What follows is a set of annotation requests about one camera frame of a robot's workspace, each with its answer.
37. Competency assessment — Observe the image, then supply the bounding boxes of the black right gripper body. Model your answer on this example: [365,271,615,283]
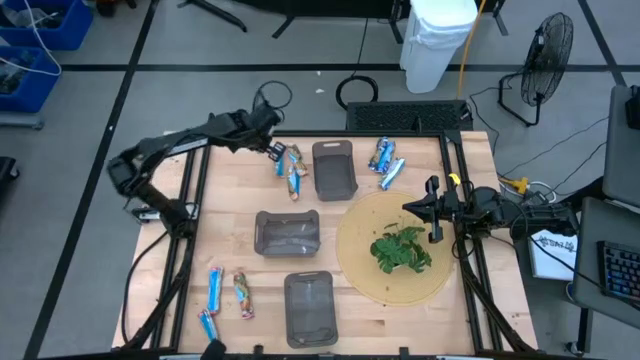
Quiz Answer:
[402,191,467,226]

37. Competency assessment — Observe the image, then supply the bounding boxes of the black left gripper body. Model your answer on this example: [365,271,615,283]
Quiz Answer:
[243,107,283,152]

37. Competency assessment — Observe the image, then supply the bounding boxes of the grey translucent plastic bin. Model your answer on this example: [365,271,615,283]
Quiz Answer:
[311,139,360,202]
[253,209,322,259]
[283,270,340,350]

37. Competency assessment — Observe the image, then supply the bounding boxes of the green plant in white pot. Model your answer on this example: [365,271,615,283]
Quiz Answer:
[369,222,434,275]

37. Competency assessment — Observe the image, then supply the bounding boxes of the black perforated box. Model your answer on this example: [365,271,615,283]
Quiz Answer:
[345,99,474,134]

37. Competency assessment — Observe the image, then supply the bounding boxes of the yellow plug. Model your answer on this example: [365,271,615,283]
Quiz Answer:
[499,175,531,196]

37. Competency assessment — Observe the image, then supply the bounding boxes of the round wooden board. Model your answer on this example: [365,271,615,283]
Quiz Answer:
[335,191,456,307]

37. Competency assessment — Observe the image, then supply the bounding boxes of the white printed box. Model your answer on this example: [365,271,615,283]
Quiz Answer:
[528,229,579,283]

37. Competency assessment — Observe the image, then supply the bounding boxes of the black stand legs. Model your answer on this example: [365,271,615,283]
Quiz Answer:
[176,0,249,34]

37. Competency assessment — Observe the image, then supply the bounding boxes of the white trash bin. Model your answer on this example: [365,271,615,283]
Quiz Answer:
[398,0,479,95]

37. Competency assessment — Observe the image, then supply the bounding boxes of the grey desk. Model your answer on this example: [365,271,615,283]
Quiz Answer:
[601,84,640,212]
[571,196,640,330]

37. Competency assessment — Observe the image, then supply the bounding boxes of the black floor fan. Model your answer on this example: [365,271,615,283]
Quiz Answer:
[496,11,576,128]

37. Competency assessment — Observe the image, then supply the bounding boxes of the black keyboard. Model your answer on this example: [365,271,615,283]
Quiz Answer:
[595,240,640,304]

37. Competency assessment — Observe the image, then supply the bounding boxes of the black desk device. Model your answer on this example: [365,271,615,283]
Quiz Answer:
[624,84,640,132]

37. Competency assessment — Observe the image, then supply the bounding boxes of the blue storage crate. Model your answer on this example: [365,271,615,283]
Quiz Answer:
[0,0,95,52]
[0,45,63,114]

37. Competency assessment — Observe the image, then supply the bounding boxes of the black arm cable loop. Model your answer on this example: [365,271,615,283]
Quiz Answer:
[251,79,294,112]

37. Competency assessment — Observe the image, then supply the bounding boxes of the coiled black cable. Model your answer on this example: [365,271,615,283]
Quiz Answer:
[334,74,380,112]

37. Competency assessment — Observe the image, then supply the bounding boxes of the black aluminium table frame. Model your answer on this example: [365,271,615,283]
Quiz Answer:
[112,128,539,354]

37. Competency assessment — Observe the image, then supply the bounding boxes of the black floor cable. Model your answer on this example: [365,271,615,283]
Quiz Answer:
[499,116,610,197]

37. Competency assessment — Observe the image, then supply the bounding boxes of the yellow cable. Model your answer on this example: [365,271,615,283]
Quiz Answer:
[455,0,489,99]

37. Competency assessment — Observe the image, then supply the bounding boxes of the black base cable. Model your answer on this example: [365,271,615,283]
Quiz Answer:
[120,229,172,347]

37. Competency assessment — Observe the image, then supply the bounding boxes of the white cable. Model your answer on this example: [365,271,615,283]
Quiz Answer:
[0,0,63,78]

